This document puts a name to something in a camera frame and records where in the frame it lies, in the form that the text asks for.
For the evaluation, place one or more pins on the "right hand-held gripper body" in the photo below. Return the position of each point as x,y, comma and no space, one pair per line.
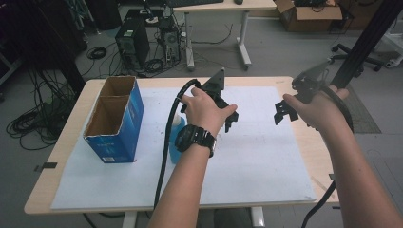
308,85

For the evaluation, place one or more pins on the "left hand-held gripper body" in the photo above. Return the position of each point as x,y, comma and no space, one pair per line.
217,87

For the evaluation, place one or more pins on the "blue bottle with white cap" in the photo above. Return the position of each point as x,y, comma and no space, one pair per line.
175,148

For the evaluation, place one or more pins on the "blue cardboard box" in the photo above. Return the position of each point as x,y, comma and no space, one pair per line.
126,133

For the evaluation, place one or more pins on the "person's left hand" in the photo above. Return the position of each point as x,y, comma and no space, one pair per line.
202,110

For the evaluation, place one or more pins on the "person's right hand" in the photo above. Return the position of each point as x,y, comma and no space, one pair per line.
320,111

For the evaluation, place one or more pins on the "black wrist watch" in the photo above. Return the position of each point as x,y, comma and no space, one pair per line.
195,139

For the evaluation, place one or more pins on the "large white table mat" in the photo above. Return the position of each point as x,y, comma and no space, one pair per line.
253,158

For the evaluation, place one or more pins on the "black office chair base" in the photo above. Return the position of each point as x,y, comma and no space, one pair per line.
351,57

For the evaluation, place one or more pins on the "grey floor mat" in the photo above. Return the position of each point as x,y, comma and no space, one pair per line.
362,117

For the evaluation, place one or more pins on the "open-sided computer tower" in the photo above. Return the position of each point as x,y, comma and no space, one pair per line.
170,41

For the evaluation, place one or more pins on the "brown cardboard box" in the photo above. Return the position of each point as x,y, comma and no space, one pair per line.
304,15

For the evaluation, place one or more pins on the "white-legged desk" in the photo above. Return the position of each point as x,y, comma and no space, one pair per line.
221,7

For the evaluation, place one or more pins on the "black keyboard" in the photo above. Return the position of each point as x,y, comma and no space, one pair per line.
193,2

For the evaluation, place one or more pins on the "black computer mouse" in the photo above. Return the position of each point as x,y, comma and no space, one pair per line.
238,1

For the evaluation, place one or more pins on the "black computer tower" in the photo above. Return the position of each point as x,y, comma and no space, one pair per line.
131,42

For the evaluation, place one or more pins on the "white table leg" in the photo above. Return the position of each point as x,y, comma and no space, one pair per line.
129,220
258,218

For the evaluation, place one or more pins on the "black tape strip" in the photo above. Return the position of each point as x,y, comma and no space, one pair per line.
49,165

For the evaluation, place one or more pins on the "black aluminium post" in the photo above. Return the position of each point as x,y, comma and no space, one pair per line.
364,42

